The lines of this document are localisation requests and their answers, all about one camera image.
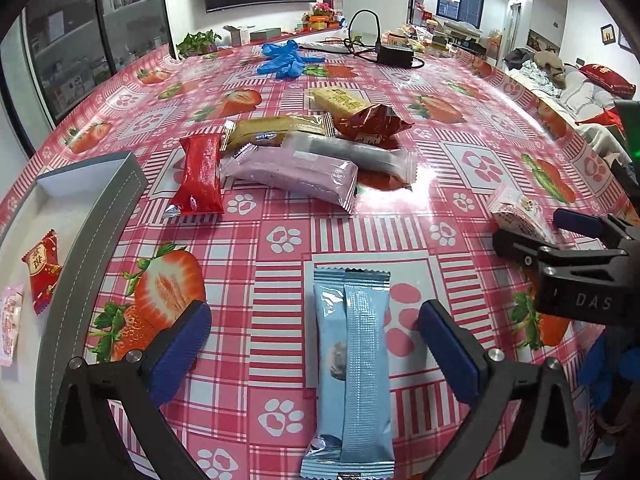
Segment small white snack packet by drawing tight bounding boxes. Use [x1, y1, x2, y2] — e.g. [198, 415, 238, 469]
[486, 182, 558, 246]

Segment strawberry print tablecloth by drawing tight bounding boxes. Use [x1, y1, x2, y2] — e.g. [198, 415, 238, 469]
[0, 35, 640, 480]

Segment pink snack packet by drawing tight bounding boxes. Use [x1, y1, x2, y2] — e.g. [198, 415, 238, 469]
[220, 144, 359, 213]

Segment small red candy packet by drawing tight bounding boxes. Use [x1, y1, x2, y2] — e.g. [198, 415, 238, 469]
[21, 229, 63, 316]

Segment golden brown snack packet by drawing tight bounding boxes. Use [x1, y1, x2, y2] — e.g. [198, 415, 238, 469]
[220, 112, 336, 153]

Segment red cushion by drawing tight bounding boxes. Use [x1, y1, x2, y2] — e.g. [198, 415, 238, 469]
[577, 63, 637, 101]

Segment black power adapter with cable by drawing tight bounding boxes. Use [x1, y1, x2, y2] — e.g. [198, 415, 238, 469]
[345, 10, 426, 71]

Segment yellow snack packet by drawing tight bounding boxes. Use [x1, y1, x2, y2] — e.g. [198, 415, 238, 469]
[306, 86, 373, 118]

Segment grey snack packet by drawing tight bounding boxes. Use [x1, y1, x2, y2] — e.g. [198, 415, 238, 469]
[280, 132, 418, 186]

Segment light blue snack packet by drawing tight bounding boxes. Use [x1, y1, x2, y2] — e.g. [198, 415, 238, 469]
[300, 267, 396, 480]

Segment person's right forearm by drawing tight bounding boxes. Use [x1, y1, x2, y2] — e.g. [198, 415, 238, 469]
[595, 400, 638, 456]

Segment open cardboard box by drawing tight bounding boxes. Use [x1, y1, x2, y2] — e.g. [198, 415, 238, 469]
[223, 25, 282, 45]

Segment small pink candy packet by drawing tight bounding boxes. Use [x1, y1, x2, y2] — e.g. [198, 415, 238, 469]
[0, 282, 25, 367]

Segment long red snack packet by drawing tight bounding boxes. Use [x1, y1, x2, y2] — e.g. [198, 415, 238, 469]
[162, 132, 224, 218]

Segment glass display cabinet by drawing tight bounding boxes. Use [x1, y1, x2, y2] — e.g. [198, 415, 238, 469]
[22, 0, 171, 126]

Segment person's right hand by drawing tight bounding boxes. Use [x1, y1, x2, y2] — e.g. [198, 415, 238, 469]
[580, 335, 628, 402]

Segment grey box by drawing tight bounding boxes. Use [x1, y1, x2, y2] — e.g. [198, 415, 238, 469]
[0, 150, 149, 480]

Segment dark red snack packet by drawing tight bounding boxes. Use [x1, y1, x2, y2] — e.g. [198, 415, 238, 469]
[332, 104, 416, 151]

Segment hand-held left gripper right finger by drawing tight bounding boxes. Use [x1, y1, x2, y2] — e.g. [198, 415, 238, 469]
[417, 300, 583, 480]

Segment light sofa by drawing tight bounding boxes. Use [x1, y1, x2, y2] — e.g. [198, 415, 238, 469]
[505, 50, 640, 161]

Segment cluttered side table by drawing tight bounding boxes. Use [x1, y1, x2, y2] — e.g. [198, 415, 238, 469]
[385, 10, 501, 56]

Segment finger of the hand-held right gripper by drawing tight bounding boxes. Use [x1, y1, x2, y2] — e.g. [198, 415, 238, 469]
[552, 208, 640, 256]
[492, 229, 566, 267]

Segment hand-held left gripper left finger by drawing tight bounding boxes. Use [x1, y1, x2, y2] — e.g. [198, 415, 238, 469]
[47, 300, 213, 480]

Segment orange gift boxes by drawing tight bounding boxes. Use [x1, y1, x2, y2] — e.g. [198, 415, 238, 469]
[300, 14, 346, 31]

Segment blue rubber gloves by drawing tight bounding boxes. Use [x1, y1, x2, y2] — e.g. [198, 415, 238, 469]
[256, 40, 326, 80]

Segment green potted plant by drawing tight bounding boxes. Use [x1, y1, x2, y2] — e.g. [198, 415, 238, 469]
[176, 30, 223, 58]

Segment clothes pile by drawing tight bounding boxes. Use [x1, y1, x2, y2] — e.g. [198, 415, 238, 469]
[505, 47, 566, 93]

